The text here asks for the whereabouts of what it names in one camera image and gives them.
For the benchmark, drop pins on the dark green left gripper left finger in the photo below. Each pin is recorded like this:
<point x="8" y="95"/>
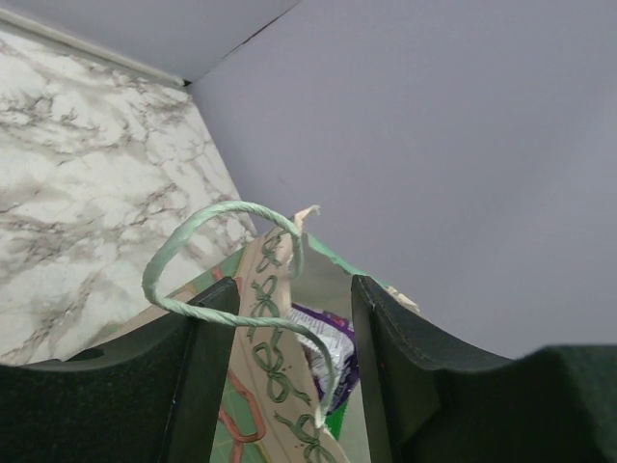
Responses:
<point x="151" y="395"/>

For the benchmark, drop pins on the green illustrated paper bag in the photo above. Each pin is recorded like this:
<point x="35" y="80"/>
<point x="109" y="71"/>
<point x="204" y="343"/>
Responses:
<point x="270" y="409"/>

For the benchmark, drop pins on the purple Fox's candy bag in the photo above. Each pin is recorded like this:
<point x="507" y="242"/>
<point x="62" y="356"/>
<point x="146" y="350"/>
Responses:
<point x="338" y="335"/>

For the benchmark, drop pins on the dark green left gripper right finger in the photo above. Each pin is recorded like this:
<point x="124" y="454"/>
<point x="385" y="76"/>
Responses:
<point x="430" y="397"/>

